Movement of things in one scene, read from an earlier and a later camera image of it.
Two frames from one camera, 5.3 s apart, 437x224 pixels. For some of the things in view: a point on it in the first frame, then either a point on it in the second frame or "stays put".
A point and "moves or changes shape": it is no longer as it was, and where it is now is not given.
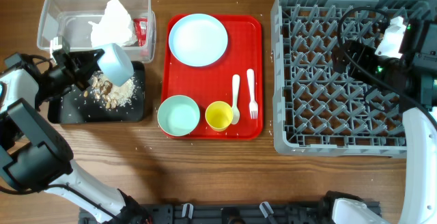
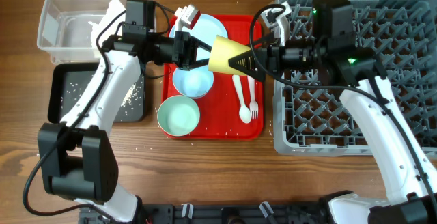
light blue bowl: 115,64 moves or changes shape
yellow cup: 218,115 → 222,50
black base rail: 222,213 stays put
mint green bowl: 178,115 stays put
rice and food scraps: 112,96 moves or changes shape
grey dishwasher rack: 318,110 stays put
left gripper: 72,65 → 185,50
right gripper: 364,54 → 271,54
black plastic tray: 102,102 stays put
